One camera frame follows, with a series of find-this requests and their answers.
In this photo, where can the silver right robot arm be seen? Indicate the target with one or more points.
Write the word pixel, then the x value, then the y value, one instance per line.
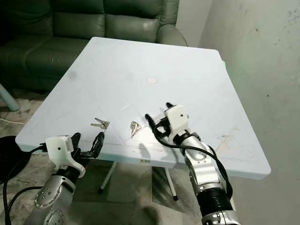
pixel 204 173

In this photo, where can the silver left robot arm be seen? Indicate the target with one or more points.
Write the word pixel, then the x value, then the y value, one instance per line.
pixel 56 197

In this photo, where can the white metal table leg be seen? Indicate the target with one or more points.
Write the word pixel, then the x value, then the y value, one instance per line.
pixel 108 176
pixel 171 185

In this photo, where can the white plastic table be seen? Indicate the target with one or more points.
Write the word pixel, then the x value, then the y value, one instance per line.
pixel 131 61

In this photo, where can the black round floor object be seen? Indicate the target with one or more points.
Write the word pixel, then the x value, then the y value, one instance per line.
pixel 7 159

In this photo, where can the light blue pole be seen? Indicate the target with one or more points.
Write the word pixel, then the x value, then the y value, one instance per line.
pixel 9 99

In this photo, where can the green leather sofa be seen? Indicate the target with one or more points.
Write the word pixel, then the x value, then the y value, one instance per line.
pixel 75 23

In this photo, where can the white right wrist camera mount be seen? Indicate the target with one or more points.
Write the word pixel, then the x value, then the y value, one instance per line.
pixel 179 118

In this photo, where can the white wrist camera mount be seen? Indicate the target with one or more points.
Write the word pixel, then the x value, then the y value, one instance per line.
pixel 179 118
pixel 61 150

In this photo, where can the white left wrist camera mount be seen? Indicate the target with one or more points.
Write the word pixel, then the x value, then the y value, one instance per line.
pixel 61 150

